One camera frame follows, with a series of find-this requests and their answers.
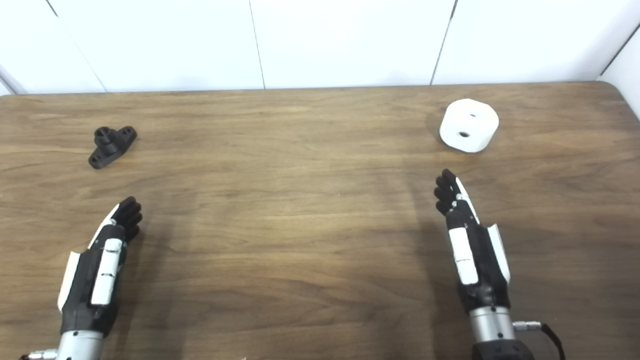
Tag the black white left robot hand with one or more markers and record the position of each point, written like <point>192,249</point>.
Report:
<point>82,285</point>

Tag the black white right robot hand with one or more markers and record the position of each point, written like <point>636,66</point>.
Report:
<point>480,260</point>

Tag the round white plastic piece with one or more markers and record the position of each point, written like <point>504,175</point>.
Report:
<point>467,125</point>

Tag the black plastic holder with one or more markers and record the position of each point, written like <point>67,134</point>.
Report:
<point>111,146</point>

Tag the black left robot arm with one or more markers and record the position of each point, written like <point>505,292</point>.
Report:
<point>80,346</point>

